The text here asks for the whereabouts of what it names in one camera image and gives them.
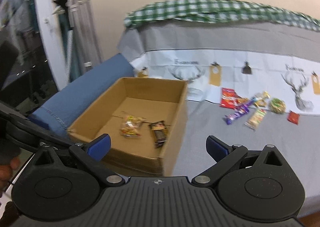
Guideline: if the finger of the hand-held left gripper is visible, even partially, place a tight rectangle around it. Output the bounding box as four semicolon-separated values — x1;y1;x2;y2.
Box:
0;103;75;152

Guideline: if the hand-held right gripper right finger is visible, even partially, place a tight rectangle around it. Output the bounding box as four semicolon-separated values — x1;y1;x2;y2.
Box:
191;136;288;187

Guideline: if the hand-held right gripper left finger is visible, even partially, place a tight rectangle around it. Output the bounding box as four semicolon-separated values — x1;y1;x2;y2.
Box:
32;134;125;187

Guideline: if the purple snack packet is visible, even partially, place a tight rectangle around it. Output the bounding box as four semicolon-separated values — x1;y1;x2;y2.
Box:
235;98;255;111
224;106;250;125

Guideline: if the large red snack packet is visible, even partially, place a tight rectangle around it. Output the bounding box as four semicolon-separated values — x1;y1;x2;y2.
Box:
219;87;242;109

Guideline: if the round green rice cake packet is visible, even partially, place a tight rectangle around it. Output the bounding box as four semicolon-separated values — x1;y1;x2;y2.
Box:
269;97;286;114

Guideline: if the cardboard box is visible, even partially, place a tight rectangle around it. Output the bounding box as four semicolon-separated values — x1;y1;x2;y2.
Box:
67;77;188;176

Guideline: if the person's left hand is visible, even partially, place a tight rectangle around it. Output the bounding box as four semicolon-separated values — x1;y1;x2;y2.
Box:
0;157;20;190

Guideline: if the clear candy packet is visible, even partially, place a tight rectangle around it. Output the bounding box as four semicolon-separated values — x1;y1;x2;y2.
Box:
119;115;144;138

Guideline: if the green beige snack packet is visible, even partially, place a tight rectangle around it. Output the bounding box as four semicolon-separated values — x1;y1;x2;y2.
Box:
244;108;267;131

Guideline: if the dark brown snack bar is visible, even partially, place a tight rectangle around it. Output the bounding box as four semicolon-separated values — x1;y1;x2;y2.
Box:
149;121;168;149

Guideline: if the yellow candy wrapper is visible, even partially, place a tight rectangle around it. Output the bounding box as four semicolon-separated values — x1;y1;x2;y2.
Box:
252;91;271;107

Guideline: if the small red snack packet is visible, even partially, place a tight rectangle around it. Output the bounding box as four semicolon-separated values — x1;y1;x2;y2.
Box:
287;111;300;125

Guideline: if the grey curtain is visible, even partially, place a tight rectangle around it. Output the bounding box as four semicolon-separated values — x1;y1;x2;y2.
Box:
67;0;104;85

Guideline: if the grey printed bedsheet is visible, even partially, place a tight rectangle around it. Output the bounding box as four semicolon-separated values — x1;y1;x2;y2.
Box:
117;20;320;217

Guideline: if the green checked blanket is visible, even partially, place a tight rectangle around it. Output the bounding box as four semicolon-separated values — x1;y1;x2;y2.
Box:
124;0;320;31

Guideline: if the white window frame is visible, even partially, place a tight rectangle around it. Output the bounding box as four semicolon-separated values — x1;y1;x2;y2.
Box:
32;0;66;91

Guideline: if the braided grey hose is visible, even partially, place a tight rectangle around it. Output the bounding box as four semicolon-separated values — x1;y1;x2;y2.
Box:
65;29;74;85

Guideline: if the black bracket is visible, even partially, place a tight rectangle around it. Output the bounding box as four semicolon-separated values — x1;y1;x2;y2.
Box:
52;0;69;13

